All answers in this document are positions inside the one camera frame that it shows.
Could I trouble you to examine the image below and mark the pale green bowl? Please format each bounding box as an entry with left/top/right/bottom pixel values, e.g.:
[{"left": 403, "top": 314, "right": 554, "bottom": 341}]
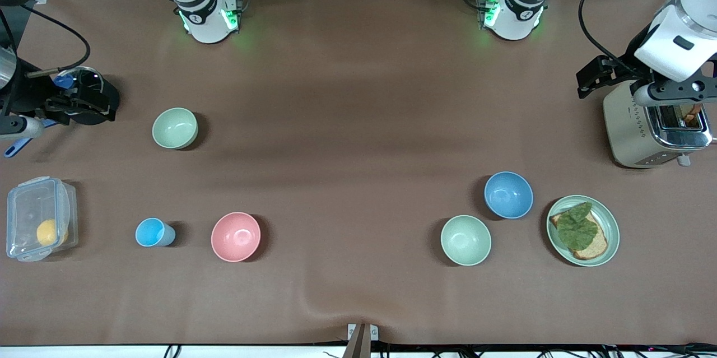
[
  {"left": 440, "top": 215, "right": 492, "bottom": 267},
  {"left": 152, "top": 108, "right": 199, "bottom": 150}
]

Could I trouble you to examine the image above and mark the blue bowl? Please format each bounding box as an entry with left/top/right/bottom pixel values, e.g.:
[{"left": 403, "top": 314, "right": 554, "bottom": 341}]
[{"left": 484, "top": 171, "right": 534, "bottom": 220}]

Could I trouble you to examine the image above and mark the pink bowl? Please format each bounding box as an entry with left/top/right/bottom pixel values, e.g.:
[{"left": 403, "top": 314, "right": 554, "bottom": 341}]
[{"left": 211, "top": 212, "right": 262, "bottom": 263}]

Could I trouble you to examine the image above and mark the glass lid with blue knob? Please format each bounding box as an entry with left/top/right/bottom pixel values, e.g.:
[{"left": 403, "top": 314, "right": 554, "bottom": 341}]
[{"left": 52, "top": 67, "right": 105, "bottom": 102}]

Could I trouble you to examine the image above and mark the beige and chrome toaster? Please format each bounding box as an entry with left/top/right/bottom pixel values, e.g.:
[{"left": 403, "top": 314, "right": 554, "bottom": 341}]
[{"left": 603, "top": 79, "right": 714, "bottom": 169}]

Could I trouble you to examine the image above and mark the brown toast slice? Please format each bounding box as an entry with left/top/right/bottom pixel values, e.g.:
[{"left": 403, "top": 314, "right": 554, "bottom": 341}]
[{"left": 681, "top": 103, "right": 703, "bottom": 127}]

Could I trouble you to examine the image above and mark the clear plastic lidded container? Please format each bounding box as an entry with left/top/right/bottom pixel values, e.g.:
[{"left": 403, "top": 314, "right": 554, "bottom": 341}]
[{"left": 6, "top": 176, "right": 79, "bottom": 262}]

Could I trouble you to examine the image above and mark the yellow round fruit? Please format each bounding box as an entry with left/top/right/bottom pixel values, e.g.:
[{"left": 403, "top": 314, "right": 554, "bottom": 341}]
[{"left": 36, "top": 219, "right": 69, "bottom": 247}]

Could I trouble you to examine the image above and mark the pale green plate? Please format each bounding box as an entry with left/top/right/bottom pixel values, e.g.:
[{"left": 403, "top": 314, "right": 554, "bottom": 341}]
[{"left": 546, "top": 195, "right": 621, "bottom": 267}]

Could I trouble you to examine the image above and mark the light blue cup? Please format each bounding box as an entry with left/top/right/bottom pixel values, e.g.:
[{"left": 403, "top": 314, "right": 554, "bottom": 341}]
[{"left": 135, "top": 217, "right": 176, "bottom": 248}]

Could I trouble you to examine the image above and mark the green lettuce leaf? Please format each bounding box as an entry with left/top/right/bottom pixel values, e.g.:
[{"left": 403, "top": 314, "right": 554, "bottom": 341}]
[{"left": 556, "top": 202, "right": 599, "bottom": 250}]

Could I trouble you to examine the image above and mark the bread slice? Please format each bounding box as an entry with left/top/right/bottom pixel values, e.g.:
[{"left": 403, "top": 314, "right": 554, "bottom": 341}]
[{"left": 549, "top": 210, "right": 609, "bottom": 261}]

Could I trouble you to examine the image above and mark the black saucepan with blue handle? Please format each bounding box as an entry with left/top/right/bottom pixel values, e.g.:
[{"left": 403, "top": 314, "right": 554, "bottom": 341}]
[{"left": 4, "top": 66, "right": 120, "bottom": 158}]

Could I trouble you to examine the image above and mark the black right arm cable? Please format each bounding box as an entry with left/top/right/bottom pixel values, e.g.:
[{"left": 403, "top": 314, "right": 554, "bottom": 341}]
[{"left": 0, "top": 4, "right": 91, "bottom": 80}]

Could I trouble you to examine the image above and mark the metal table edge bracket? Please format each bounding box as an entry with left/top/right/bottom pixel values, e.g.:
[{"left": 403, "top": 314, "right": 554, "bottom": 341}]
[{"left": 347, "top": 323, "right": 379, "bottom": 358}]

